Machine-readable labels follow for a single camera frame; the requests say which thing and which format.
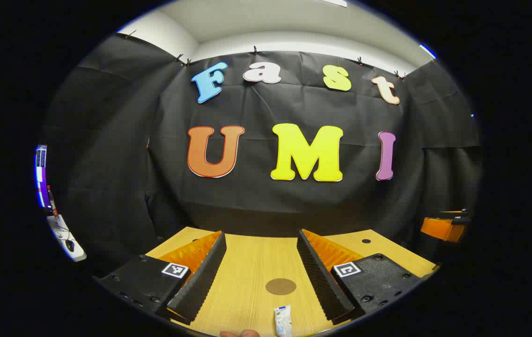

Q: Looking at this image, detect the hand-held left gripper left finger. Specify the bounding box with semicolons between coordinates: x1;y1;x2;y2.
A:
96;230;228;325

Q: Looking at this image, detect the white side table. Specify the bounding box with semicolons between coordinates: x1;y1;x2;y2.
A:
46;213;88;263

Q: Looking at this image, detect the round brown coaster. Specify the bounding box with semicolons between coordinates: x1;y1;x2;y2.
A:
265;278;297;296

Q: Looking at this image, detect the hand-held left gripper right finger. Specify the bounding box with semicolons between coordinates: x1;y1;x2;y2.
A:
296;228;423;323

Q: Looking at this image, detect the red-capped bottle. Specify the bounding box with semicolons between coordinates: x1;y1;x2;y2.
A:
47;186;59;217

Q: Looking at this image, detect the wooden desktop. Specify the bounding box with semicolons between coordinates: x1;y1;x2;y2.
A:
147;227;437;337

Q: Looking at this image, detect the white toothpaste tube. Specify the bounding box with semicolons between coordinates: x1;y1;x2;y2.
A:
273;305;293;337

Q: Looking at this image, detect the computer monitor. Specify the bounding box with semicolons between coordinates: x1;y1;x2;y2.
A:
35;145;53;211

